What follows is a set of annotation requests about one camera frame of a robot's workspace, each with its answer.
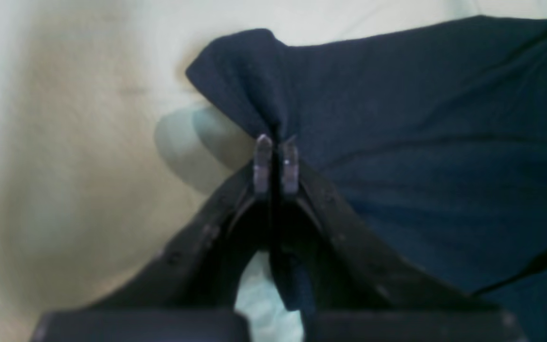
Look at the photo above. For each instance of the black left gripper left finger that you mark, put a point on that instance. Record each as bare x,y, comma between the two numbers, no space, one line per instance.
187,292

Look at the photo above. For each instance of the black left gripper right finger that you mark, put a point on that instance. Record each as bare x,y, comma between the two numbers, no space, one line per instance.
351,287

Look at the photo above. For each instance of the dark navy T-shirt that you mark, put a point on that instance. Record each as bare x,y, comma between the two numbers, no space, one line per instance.
437,136

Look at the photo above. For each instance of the light green table cloth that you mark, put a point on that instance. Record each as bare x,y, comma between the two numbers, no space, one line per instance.
106,149

